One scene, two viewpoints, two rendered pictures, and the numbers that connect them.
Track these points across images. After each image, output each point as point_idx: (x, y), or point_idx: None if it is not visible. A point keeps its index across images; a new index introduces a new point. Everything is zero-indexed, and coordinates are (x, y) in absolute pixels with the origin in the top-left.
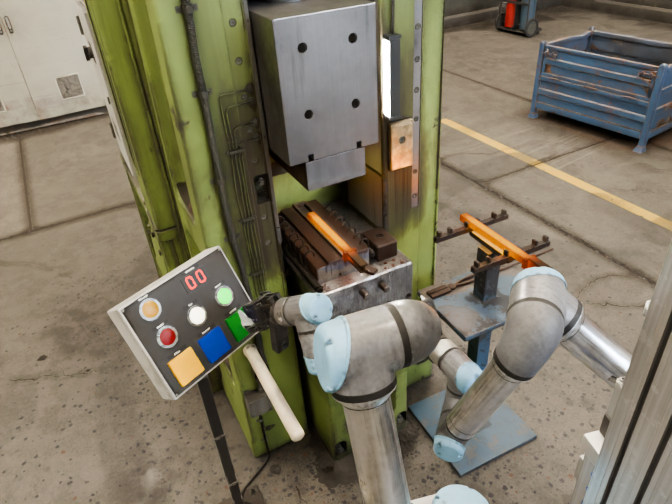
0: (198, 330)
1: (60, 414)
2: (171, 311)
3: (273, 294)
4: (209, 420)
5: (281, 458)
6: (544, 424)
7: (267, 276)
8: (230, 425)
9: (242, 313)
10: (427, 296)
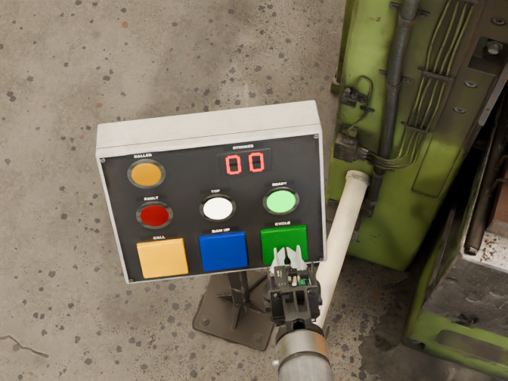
0: (208, 225)
1: None
2: (178, 187)
3: (302, 313)
4: None
5: (345, 274)
6: None
7: (434, 137)
8: (326, 167)
9: (274, 260)
10: None
